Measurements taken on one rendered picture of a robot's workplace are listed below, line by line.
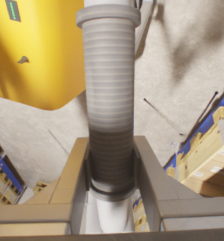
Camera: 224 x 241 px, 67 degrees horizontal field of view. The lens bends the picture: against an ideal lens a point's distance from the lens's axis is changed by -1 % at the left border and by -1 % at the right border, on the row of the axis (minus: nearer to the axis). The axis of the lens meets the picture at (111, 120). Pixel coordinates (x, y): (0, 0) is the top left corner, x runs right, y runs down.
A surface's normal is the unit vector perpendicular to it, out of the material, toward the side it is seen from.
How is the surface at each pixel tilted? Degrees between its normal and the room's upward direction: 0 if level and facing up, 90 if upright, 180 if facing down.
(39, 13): 45
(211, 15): 0
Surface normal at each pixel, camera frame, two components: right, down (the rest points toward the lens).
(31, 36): 0.00, 0.75
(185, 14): -0.25, 0.70
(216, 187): 0.15, -0.66
